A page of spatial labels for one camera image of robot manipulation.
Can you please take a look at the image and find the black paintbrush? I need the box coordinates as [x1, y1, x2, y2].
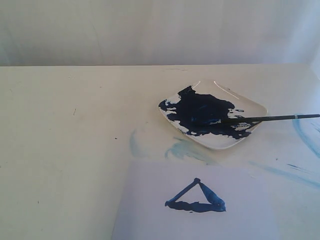
[191, 113, 320, 126]

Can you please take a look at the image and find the white square paint plate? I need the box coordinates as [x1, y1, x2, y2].
[158, 80, 268, 150]

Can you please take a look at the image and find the white paper sheet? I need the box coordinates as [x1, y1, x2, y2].
[111, 161, 320, 240]

